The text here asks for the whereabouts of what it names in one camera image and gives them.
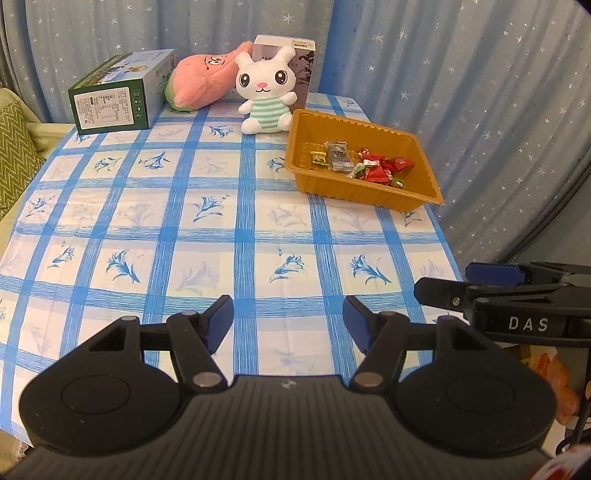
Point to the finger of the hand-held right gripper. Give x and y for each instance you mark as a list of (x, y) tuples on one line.
[(494, 273), (438, 290)]

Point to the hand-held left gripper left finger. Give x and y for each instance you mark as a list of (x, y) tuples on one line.
[(218, 323)]

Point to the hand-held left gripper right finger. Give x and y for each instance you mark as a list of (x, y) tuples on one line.
[(359, 323)]

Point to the red snack packet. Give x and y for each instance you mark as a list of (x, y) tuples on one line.
[(402, 163), (376, 174)]

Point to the yellow plastic tray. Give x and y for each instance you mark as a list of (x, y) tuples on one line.
[(323, 184)]

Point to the green snack packet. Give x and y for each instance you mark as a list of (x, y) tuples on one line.
[(355, 171)]

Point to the dark brown candy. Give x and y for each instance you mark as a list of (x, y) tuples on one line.
[(364, 152)]

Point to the grey black snack packet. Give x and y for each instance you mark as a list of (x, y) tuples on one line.
[(337, 155)]

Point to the yellow green candy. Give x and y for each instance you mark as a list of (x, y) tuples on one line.
[(318, 158)]

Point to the orange object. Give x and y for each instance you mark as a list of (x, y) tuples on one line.
[(551, 374)]

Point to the blue checkered tablecloth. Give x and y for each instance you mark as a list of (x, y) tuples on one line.
[(277, 221)]

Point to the blue star curtain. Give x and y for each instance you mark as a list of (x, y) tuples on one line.
[(461, 92)]

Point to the green cardboard box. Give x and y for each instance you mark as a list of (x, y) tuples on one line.
[(111, 106)]

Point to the pink plush toy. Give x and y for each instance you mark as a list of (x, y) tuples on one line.
[(203, 78)]

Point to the white bunny plush toy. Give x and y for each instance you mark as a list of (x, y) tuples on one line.
[(265, 78)]

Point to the light green sofa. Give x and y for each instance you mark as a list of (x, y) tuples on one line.
[(46, 131)]

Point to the purple white box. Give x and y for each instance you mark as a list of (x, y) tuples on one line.
[(304, 69)]

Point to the green zigzag cushion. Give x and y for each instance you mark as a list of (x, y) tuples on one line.
[(14, 152)]

